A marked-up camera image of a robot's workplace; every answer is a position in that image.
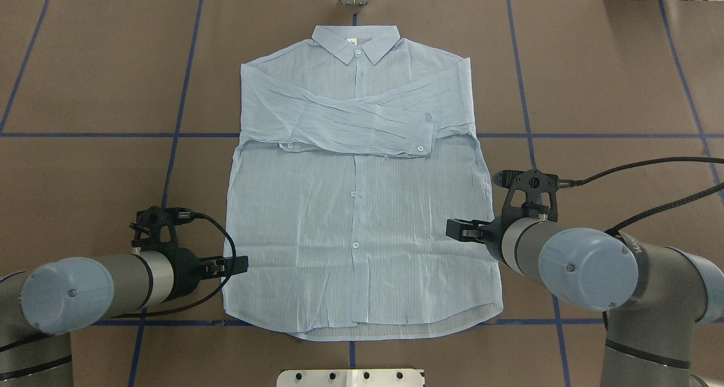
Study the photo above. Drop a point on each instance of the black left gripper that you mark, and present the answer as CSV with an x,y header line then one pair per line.
x,y
185,267

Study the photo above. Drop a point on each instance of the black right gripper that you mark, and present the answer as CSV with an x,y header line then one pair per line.
x,y
494,236

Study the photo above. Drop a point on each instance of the light blue striped shirt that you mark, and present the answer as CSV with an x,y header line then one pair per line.
x,y
356,146

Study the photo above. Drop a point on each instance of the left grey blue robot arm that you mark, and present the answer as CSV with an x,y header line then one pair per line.
x,y
40,308

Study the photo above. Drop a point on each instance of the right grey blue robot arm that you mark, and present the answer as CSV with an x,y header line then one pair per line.
x,y
652,296

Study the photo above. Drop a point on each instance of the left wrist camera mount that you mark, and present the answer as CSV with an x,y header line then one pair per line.
x,y
155,228

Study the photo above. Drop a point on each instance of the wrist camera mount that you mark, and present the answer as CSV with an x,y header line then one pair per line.
x,y
155,228
530,194

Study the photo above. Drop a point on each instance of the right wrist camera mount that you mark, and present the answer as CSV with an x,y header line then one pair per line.
x,y
530,194

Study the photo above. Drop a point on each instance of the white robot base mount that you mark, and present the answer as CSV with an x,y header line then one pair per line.
x,y
352,377

